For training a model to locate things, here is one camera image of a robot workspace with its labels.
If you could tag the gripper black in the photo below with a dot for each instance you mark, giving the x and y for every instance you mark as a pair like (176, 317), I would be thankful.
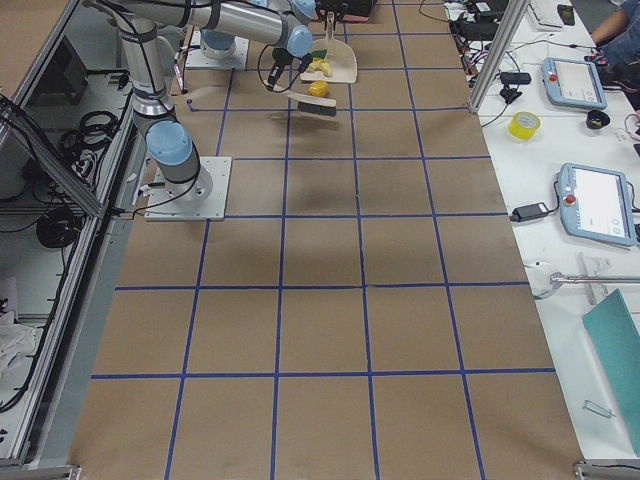
(281, 56)

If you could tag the croissant bread piece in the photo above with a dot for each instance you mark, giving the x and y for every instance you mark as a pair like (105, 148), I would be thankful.
(320, 65)

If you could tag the green yellow sponge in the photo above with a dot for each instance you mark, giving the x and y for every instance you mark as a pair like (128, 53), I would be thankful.
(319, 53)

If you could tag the yellow round bread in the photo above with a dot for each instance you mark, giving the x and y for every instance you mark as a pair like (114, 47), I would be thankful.
(319, 89)

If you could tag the beige plastic dustpan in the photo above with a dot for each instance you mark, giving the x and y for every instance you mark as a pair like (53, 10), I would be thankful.
(340, 56)

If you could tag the beige hand brush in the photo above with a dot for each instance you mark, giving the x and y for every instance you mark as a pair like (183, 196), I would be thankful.
(310, 104)

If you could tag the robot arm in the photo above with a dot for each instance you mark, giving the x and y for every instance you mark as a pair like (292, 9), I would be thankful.
(282, 25)

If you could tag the person forearm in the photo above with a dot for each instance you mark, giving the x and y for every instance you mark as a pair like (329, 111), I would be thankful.
(618, 35)

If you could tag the yellow tape roll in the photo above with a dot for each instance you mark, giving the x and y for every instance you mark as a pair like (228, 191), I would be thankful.
(524, 125)

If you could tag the black power brick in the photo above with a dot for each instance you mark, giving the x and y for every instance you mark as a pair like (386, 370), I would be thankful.
(530, 212)

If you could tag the blue teach pendant far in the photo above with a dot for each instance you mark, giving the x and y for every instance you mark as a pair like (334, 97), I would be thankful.
(572, 83)

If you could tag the blue teach pendant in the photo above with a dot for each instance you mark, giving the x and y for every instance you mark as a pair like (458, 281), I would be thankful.
(595, 203)
(572, 83)

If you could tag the blue teach pendant near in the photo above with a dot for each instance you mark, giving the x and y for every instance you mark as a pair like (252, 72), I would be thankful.
(595, 203)

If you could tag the white crumpled cloth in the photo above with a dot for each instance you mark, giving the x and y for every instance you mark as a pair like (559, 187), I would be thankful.
(18, 343)

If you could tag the teal board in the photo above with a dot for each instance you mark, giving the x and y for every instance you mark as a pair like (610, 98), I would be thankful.
(615, 338)

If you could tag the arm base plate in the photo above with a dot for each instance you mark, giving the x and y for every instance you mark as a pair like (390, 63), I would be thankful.
(199, 200)
(202, 56)

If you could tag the aluminium frame post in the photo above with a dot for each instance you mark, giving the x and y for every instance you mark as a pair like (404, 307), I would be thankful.
(511, 20)

